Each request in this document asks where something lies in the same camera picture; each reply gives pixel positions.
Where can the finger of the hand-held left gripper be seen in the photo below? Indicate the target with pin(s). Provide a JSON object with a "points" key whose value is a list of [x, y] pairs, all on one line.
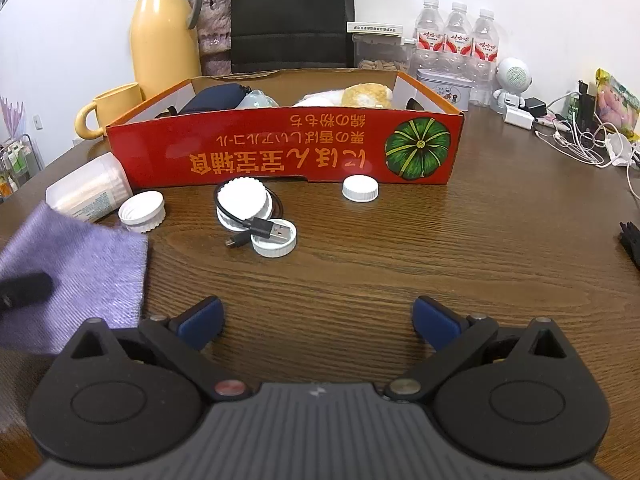
{"points": [[25, 287]]}

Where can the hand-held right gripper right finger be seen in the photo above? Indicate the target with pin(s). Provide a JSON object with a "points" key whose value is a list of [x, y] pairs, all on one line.
{"points": [[436, 320]]}

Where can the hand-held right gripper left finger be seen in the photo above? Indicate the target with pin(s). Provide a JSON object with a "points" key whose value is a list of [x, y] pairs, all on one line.
{"points": [[200, 320]]}

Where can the purple woven cloth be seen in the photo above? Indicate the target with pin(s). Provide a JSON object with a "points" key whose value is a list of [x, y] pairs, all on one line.
{"points": [[85, 270]]}

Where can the white ribbed bottle cap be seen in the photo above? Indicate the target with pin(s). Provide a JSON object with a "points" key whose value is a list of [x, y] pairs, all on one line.
{"points": [[141, 210]]}

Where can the white screw cap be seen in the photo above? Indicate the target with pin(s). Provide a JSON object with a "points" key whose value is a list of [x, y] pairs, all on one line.
{"points": [[244, 199]]}

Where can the orange red cardboard box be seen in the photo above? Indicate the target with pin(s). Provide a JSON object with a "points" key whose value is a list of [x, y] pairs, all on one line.
{"points": [[250, 155]]}

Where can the navy blue zip pouch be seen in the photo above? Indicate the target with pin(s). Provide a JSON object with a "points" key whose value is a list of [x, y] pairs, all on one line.
{"points": [[215, 97]]}

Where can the iridescent clear plastic bag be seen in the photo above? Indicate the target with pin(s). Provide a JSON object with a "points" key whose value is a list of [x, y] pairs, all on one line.
{"points": [[257, 99]]}

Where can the white plush sheep toy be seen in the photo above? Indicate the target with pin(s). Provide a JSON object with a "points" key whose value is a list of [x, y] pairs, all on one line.
{"points": [[365, 95]]}

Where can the small white bottle cap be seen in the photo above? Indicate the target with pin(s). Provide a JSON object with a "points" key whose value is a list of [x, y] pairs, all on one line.
{"points": [[361, 189], [280, 249]]}

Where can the translucent cotton swab container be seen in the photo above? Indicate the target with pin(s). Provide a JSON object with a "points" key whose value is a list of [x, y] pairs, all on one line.
{"points": [[90, 185]]}

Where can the yellow mug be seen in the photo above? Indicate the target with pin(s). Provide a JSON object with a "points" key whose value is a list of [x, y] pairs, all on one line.
{"points": [[117, 105]]}

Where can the black plastic object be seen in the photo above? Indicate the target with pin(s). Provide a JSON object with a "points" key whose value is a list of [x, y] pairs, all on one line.
{"points": [[631, 245]]}

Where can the white charger plug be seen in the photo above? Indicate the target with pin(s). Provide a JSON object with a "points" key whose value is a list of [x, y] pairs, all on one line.
{"points": [[517, 117]]}

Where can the small pink item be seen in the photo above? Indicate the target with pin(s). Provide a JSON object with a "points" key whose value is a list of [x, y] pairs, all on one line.
{"points": [[555, 122]]}

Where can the silver tin box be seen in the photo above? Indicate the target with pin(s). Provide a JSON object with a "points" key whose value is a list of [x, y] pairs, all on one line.
{"points": [[445, 87]]}

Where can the black charger plug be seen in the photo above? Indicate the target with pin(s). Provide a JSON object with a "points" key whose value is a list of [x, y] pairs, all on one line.
{"points": [[536, 107]]}

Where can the small green bottle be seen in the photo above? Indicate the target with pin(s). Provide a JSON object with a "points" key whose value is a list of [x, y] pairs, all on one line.
{"points": [[572, 107]]}

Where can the white face mask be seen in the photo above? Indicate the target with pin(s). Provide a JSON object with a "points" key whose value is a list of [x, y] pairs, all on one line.
{"points": [[622, 147]]}

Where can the white robot speaker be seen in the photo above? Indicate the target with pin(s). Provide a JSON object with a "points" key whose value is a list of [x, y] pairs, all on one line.
{"points": [[515, 75]]}

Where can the black clip stand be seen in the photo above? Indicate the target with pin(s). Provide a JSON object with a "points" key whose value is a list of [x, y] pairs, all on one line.
{"points": [[586, 105]]}

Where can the clear seed container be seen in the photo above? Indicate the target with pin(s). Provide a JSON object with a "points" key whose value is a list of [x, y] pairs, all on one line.
{"points": [[382, 55]]}

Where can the clear water bottle red label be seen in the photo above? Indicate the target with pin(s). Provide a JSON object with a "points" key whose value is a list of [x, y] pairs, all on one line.
{"points": [[457, 40], [429, 35], [486, 47]]}

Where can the yellow thermos jug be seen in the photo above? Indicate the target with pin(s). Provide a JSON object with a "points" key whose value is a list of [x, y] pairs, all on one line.
{"points": [[160, 45]]}

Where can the yellow snack packet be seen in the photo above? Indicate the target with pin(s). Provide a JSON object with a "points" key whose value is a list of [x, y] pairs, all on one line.
{"points": [[617, 100]]}

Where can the pink fuzzy vase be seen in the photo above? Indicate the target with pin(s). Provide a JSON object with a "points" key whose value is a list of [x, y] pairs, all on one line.
{"points": [[215, 35]]}

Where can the white printed carton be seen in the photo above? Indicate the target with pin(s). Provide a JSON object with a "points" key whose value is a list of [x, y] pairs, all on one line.
{"points": [[380, 27]]}

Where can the black paper bag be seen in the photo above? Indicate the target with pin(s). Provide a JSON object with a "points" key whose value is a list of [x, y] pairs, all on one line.
{"points": [[290, 15]]}

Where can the purple wall sticker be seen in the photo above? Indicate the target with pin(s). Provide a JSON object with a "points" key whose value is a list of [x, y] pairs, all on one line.
{"points": [[10, 112]]}

